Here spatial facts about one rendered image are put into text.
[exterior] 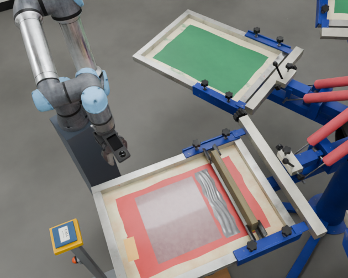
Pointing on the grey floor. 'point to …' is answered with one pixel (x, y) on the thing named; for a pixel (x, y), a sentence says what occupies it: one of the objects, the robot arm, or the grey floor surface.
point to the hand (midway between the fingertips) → (119, 160)
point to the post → (82, 257)
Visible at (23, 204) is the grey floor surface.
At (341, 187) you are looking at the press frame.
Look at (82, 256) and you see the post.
